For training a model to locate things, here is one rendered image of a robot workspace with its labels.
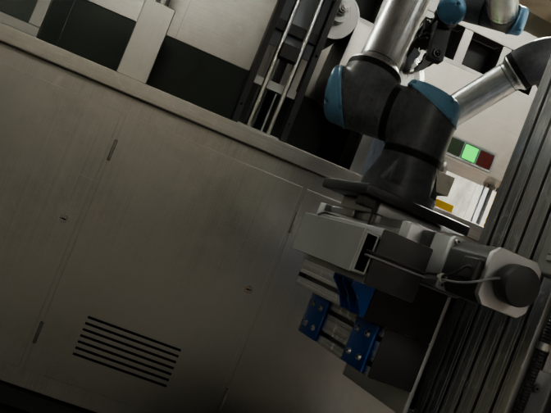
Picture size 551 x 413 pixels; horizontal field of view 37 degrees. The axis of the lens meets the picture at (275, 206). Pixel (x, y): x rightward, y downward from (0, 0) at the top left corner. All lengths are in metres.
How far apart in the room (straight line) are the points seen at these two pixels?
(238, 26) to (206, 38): 0.11
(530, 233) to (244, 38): 1.52
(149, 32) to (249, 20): 0.43
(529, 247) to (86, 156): 1.11
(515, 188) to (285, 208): 0.77
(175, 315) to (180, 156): 0.40
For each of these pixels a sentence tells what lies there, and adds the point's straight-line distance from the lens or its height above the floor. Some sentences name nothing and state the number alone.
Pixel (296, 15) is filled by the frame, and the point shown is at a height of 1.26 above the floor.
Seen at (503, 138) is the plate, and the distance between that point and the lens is 2.99.
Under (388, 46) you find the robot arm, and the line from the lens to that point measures 1.70.
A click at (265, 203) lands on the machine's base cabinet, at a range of 2.12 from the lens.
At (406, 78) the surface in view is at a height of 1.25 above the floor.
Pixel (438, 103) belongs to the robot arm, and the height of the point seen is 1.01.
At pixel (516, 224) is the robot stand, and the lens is 1.50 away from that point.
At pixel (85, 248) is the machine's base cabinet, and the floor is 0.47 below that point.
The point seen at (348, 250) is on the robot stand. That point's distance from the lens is 1.27.
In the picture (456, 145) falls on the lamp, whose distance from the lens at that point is 2.91.
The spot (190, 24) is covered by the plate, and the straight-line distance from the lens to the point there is 2.74.
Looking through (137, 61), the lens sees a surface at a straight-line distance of 2.44.
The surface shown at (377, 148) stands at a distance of 2.63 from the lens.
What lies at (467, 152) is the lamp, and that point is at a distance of 2.93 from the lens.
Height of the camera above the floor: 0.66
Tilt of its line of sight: 2 degrees up
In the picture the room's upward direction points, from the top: 22 degrees clockwise
